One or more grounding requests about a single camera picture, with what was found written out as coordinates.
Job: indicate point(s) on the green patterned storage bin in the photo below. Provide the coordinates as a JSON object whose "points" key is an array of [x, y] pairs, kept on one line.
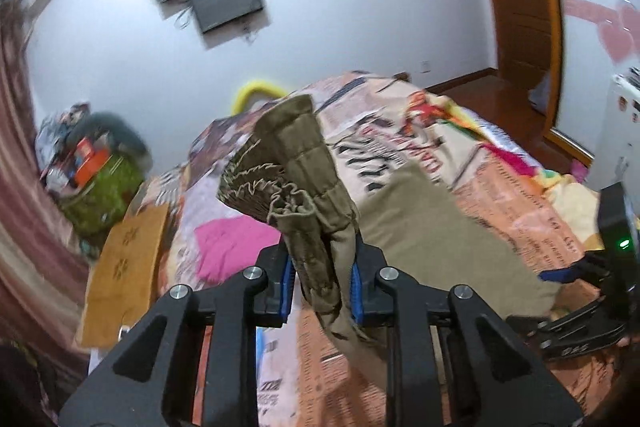
{"points": [[107, 197]]}

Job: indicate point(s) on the yellow foam tube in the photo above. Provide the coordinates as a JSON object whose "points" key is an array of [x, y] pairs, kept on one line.
{"points": [[250, 89]]}

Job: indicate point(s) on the bamboo lap table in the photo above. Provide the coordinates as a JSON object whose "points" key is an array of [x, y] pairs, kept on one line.
{"points": [[125, 272]]}

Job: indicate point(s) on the olive green pants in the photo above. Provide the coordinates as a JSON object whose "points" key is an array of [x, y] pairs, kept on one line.
{"points": [[440, 232]]}

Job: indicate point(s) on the dark wooden bed post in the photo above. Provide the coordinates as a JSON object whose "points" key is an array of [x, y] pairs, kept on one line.
{"points": [[400, 76]]}

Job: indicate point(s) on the pile of clutter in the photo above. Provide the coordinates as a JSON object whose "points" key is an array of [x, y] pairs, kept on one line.
{"points": [[57, 142]]}

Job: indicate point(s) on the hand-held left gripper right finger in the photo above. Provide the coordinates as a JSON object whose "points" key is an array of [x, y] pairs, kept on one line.
{"points": [[356, 292]]}

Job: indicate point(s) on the small black wall monitor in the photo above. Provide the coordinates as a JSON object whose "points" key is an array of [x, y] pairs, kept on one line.
{"points": [[227, 2]]}

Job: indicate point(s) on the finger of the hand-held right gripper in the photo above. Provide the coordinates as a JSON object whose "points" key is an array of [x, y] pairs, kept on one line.
{"points": [[575, 332], [570, 272]]}

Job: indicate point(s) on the pink garment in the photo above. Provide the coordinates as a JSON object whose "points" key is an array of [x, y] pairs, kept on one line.
{"points": [[235, 247]]}

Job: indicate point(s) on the orange box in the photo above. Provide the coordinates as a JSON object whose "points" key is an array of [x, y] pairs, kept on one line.
{"points": [[90, 162]]}

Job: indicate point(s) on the grey curved pillow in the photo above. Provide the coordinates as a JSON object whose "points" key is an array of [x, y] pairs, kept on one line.
{"points": [[125, 134]]}

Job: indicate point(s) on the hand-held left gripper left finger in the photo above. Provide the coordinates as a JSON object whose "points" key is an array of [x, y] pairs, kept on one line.
{"points": [[286, 287]]}

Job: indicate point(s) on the white wall socket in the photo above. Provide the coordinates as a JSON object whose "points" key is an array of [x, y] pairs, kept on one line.
{"points": [[425, 66]]}

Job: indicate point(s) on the white bag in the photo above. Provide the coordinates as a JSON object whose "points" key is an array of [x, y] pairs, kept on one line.
{"points": [[541, 92]]}

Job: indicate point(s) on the striped reddish curtain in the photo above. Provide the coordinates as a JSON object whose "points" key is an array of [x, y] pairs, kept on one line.
{"points": [[30, 232]]}

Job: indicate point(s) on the printed blanket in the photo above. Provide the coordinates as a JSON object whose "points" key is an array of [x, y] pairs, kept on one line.
{"points": [[500, 207]]}

